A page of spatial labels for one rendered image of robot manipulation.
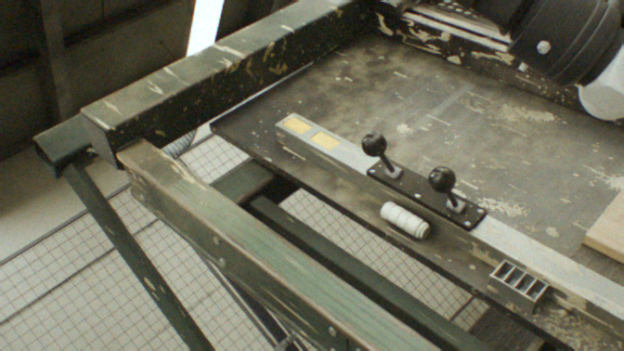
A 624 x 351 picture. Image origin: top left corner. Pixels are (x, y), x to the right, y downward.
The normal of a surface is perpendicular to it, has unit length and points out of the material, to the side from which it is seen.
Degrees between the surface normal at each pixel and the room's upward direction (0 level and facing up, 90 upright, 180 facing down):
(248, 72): 150
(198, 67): 60
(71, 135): 90
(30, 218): 90
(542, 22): 100
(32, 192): 90
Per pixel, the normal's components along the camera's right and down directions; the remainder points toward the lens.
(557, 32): -0.29, 0.33
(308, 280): -0.06, -0.74
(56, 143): 0.31, -0.42
